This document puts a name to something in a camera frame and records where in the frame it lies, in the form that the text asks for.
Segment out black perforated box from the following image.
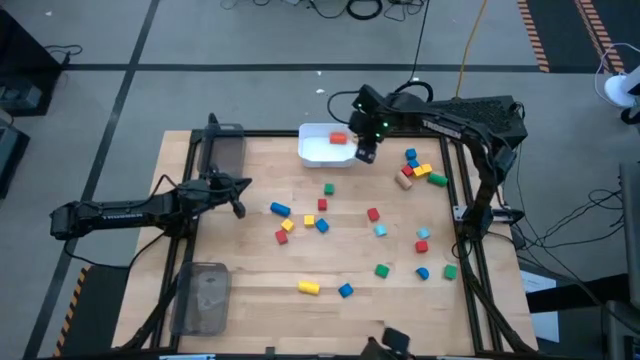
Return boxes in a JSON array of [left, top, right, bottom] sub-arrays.
[[429, 94, 529, 151]]

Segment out white paper sheet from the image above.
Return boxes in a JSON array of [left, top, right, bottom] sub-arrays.
[[519, 269, 559, 294], [530, 310, 561, 344]]

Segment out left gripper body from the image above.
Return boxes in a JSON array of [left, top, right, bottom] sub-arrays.
[[178, 172, 235, 216]]

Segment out dark grey case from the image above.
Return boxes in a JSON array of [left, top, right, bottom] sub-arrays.
[[0, 117, 31, 199]]

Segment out grey desk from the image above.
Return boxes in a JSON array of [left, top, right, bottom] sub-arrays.
[[618, 160, 640, 311]]

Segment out white round device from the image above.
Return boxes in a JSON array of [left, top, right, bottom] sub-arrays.
[[603, 64, 640, 109]]

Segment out black bar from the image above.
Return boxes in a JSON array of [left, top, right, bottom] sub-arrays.
[[524, 272, 640, 314]]

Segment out black power cable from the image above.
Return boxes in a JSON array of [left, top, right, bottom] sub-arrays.
[[43, 43, 84, 67]]

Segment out grey cabinet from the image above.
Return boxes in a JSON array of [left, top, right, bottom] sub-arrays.
[[602, 299, 640, 360]]

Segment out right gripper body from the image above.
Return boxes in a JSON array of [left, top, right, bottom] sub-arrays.
[[360, 110, 397, 147]]

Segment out black mat orange striped edges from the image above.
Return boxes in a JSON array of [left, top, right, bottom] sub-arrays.
[[517, 0, 640, 74]]

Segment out clear grey plastic bin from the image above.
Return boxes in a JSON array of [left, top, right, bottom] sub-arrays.
[[168, 261, 232, 337], [197, 123, 247, 179]]

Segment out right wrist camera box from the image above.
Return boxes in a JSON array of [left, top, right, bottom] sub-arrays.
[[355, 83, 389, 112]]

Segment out yellow cable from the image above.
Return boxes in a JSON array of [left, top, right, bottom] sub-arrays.
[[453, 0, 489, 100]]

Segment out white plastic bin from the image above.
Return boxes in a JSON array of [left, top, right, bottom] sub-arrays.
[[297, 122, 359, 169]]

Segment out black mat yellow hazard stripes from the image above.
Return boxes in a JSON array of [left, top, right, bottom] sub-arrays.
[[52, 264, 132, 359]]

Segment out black cable coil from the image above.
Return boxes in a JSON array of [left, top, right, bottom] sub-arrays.
[[345, 0, 384, 21]]

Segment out black cable with loop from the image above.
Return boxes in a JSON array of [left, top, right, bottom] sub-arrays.
[[394, 0, 435, 104]]

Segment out black cabinet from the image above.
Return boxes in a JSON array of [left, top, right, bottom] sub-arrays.
[[0, 9, 64, 117]]

